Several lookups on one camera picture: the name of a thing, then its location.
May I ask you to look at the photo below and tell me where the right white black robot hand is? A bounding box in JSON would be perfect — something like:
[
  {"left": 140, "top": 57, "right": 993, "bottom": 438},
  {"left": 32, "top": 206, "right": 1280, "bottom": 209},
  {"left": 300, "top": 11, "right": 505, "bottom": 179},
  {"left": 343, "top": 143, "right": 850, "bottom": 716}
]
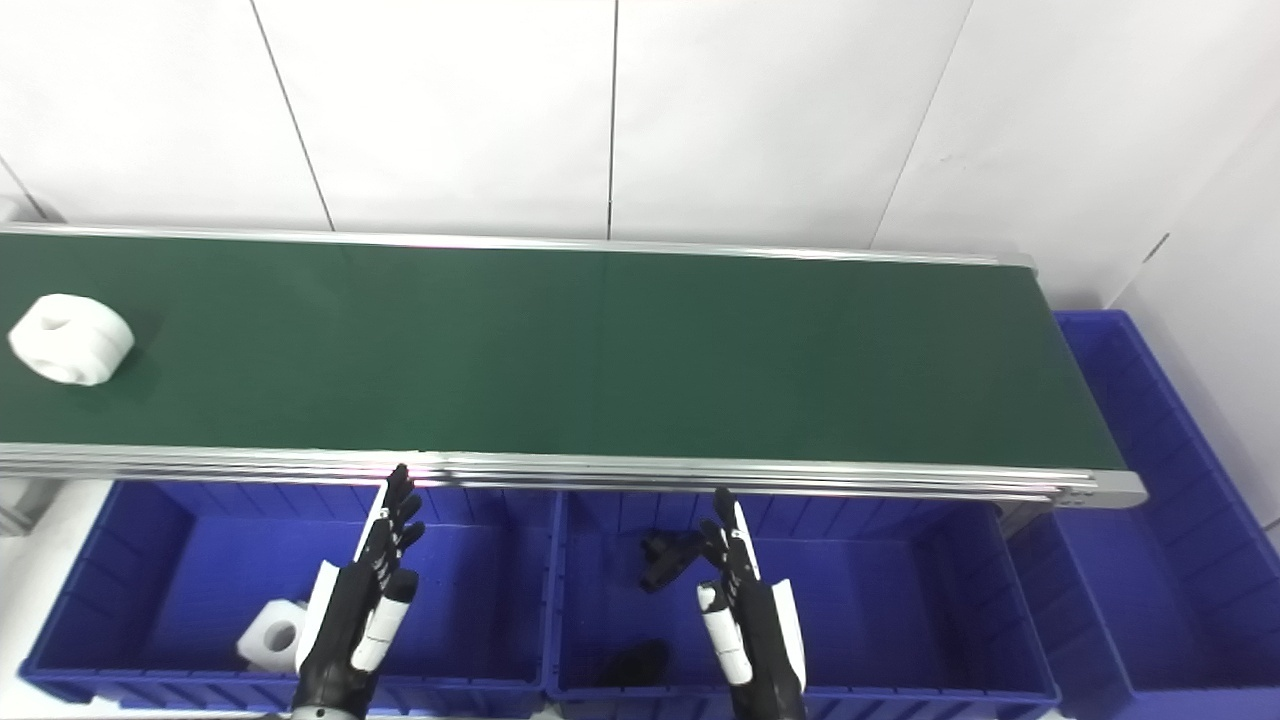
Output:
[{"left": 697, "top": 488, "right": 809, "bottom": 720}]

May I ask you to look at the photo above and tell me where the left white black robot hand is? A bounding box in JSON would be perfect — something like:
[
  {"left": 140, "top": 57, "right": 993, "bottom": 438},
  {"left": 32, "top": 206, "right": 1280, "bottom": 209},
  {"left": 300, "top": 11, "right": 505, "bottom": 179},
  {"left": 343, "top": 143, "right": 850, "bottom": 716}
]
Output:
[{"left": 290, "top": 463, "right": 427, "bottom": 719}]

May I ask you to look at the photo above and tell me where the white ring-shaped plastic part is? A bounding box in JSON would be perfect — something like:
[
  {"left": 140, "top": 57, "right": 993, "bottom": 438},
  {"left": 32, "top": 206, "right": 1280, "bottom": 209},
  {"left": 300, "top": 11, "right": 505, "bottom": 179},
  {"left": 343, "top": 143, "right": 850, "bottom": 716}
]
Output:
[
  {"left": 8, "top": 294, "right": 136, "bottom": 387},
  {"left": 236, "top": 598, "right": 310, "bottom": 674}
]

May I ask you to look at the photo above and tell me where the black clip-shaped part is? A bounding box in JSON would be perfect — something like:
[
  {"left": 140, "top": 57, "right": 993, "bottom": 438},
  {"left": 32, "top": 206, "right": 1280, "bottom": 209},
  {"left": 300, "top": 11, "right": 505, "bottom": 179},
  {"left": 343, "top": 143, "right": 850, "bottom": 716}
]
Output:
[{"left": 640, "top": 530, "right": 707, "bottom": 593}]

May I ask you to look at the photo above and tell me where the black rounded part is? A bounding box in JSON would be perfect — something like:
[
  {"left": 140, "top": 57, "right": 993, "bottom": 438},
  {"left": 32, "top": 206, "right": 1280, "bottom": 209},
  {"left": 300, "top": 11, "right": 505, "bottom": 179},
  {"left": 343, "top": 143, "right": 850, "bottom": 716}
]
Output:
[{"left": 600, "top": 640, "right": 672, "bottom": 690}]

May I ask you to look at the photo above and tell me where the green conveyor belt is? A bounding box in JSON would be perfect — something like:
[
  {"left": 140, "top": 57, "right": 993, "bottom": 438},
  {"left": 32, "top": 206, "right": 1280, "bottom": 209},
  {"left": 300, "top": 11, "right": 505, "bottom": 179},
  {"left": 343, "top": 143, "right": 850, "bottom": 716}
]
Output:
[{"left": 0, "top": 222, "right": 1149, "bottom": 513}]

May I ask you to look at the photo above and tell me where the large blue plastic bin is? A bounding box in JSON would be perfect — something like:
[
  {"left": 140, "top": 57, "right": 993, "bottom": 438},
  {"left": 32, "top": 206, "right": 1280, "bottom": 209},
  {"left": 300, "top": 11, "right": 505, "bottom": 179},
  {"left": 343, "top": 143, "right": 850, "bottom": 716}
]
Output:
[{"left": 1005, "top": 310, "right": 1280, "bottom": 720}]

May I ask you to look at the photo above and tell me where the grey conveyor support frame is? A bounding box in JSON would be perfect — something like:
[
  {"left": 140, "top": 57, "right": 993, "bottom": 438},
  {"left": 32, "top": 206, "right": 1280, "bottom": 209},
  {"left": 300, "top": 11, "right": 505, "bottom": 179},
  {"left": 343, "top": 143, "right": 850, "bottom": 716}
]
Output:
[{"left": 0, "top": 478, "right": 61, "bottom": 538}]

